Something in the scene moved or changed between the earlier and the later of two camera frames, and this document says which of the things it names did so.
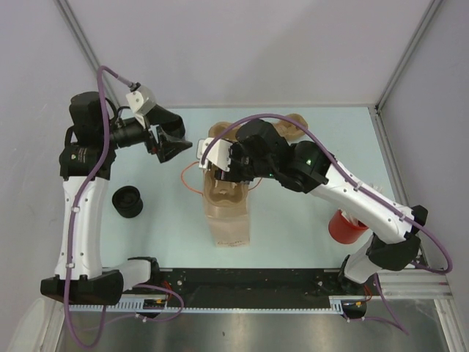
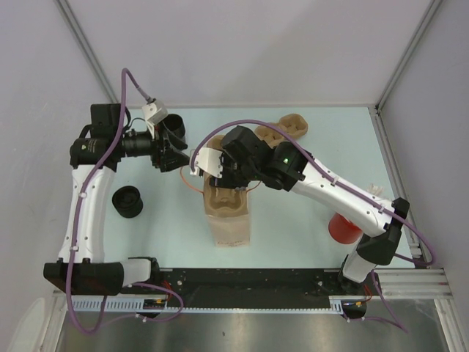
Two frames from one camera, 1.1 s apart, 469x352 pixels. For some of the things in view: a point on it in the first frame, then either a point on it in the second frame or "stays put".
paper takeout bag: x=230 y=230 stays put
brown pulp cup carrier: x=224 y=200 stays put
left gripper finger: x=168 y=148 -> x=174 y=159
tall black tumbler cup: x=168 y=121 stays put
